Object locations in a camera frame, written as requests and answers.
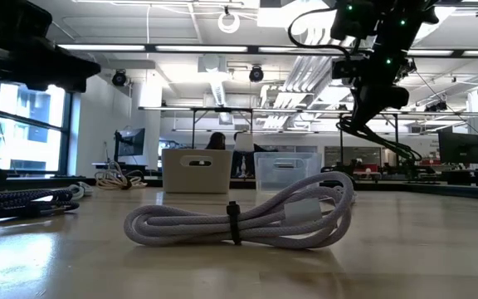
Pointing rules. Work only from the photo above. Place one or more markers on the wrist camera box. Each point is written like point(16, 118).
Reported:
point(11, 21)
point(342, 67)

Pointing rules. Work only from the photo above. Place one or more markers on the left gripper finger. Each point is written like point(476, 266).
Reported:
point(69, 84)
point(77, 66)

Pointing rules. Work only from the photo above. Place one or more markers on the white rectangular panel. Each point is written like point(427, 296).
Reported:
point(244, 142)

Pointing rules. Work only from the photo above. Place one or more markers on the black desk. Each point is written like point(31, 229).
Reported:
point(463, 176)

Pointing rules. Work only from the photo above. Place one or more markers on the black monitor on arm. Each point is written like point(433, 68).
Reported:
point(131, 142)

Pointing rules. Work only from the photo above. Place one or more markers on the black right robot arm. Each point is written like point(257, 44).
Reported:
point(401, 25)

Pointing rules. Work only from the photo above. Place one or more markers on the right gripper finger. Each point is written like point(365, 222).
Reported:
point(358, 118)
point(374, 117)

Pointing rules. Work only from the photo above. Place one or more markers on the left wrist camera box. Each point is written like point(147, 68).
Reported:
point(11, 21)

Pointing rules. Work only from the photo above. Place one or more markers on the large window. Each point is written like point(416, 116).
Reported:
point(27, 137)

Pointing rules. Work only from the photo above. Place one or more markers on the black ceiling spotlight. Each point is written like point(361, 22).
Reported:
point(119, 78)
point(256, 74)

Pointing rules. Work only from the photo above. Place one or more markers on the white opaque plastic bin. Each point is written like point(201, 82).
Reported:
point(197, 178)

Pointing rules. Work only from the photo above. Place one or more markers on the white ceiling duct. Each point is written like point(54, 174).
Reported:
point(218, 83)

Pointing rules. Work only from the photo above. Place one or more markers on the black metal gantry frame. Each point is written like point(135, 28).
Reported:
point(222, 109)

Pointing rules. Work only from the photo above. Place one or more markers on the desk under monitor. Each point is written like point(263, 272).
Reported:
point(106, 165)

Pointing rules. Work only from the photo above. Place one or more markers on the black overhead light bar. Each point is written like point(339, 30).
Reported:
point(149, 48)

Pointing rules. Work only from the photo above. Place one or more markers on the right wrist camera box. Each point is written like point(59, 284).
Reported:
point(342, 67)

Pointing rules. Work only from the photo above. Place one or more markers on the person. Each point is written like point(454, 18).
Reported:
point(216, 142)
point(243, 164)

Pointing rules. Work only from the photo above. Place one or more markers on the black wide monitor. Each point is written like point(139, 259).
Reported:
point(459, 147)

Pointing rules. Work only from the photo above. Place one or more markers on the clear plastic bin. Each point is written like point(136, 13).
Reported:
point(272, 170)

